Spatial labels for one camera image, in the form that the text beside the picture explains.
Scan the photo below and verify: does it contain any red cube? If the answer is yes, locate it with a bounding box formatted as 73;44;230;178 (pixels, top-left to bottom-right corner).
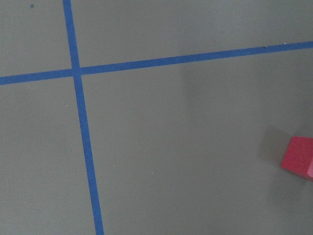
281;136;313;181

